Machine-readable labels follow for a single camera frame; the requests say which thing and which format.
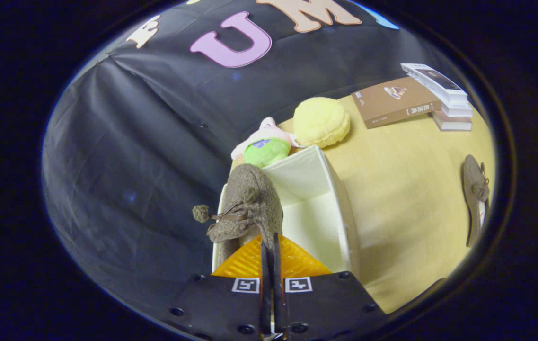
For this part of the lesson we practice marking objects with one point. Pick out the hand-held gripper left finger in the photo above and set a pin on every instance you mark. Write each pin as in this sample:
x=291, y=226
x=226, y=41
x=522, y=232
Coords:
x=221, y=308

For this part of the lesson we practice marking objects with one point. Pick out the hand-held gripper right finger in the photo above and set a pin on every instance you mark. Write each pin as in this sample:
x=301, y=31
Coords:
x=330, y=305

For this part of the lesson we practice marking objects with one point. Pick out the beige fabric storage box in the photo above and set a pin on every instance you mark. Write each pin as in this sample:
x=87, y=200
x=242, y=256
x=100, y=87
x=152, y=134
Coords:
x=316, y=218

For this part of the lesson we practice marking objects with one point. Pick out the brown fuzzy shoe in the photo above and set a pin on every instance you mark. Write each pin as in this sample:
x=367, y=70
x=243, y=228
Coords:
x=254, y=199
x=474, y=189

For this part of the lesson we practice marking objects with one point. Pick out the pink and green plush toy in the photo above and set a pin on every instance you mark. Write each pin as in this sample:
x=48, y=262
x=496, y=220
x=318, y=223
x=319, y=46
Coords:
x=266, y=149

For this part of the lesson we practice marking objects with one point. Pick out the round yellow plush toy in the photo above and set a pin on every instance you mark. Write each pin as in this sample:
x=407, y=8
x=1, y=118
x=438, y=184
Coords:
x=321, y=122

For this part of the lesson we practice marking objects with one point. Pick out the brown cover book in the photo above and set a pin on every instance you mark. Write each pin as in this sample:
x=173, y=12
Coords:
x=392, y=102

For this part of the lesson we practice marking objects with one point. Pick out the reddish cover book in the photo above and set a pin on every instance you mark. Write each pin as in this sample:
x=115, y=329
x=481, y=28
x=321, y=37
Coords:
x=453, y=125

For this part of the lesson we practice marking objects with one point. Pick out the white book with dark cover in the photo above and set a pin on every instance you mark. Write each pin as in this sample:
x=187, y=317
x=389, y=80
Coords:
x=439, y=81

